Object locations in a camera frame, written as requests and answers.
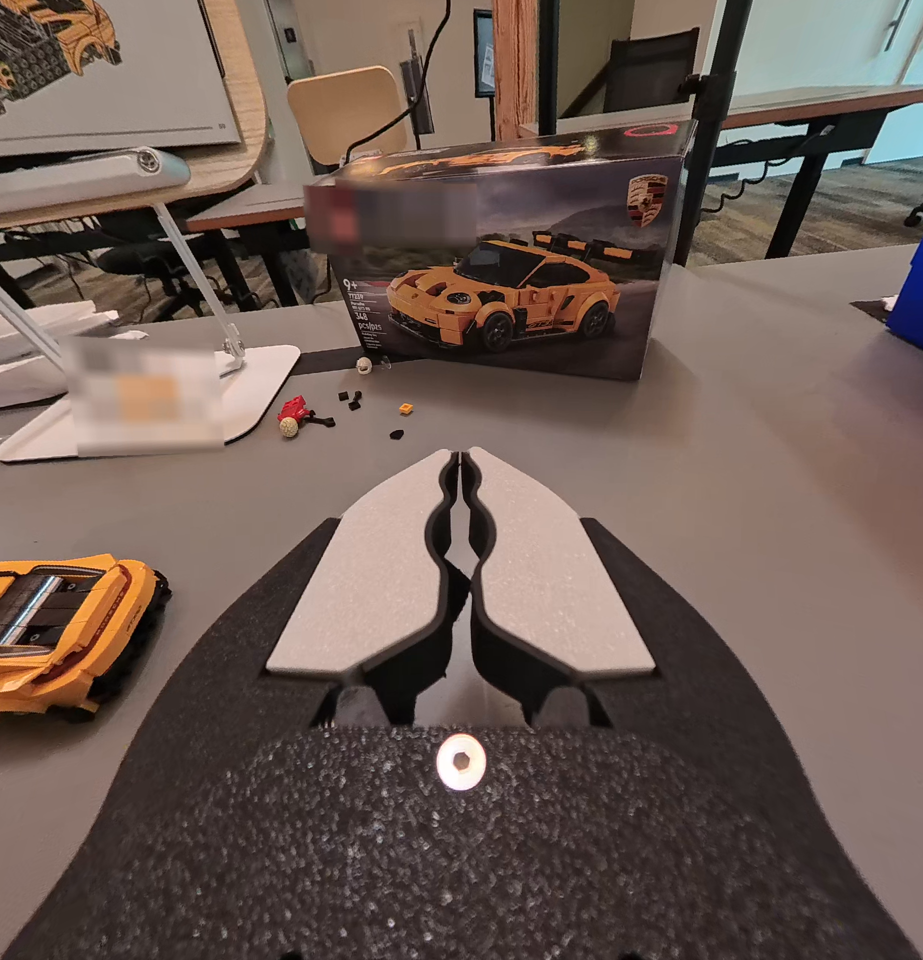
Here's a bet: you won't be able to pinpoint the orange black lego car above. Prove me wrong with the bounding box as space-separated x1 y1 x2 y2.
0 553 172 726

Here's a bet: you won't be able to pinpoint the lego set box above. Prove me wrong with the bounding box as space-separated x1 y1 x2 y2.
306 118 700 384

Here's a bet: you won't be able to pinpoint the black metal pole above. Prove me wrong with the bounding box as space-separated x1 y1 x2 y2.
671 0 757 269

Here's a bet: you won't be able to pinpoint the rough wooden post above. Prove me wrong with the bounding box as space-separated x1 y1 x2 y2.
490 0 541 141

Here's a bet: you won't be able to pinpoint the lego instruction booklet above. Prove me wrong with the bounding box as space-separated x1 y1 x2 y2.
0 0 243 160

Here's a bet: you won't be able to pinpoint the black hanging cable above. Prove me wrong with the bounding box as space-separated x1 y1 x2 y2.
340 0 453 164

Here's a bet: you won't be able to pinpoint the light wooden chair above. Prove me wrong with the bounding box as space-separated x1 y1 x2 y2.
285 65 410 179

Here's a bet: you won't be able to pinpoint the white book stand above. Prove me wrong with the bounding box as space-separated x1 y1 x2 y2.
0 0 303 464

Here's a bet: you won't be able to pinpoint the black high-back office chair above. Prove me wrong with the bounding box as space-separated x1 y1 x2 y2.
602 27 702 117

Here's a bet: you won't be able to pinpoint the blue plastic bin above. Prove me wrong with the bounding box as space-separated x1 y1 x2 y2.
883 238 923 363

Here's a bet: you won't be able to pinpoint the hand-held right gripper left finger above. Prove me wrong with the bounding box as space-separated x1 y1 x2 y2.
266 448 472 727

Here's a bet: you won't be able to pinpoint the wall notice panel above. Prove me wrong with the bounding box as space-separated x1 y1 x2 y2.
472 8 498 99

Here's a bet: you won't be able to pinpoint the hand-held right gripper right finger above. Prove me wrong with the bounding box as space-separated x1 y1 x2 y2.
461 446 658 727

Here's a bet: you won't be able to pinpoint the black swivel office chair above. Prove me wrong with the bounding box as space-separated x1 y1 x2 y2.
96 234 217 318

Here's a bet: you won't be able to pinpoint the wooden desk black legs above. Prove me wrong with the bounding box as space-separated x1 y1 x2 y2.
516 82 923 261

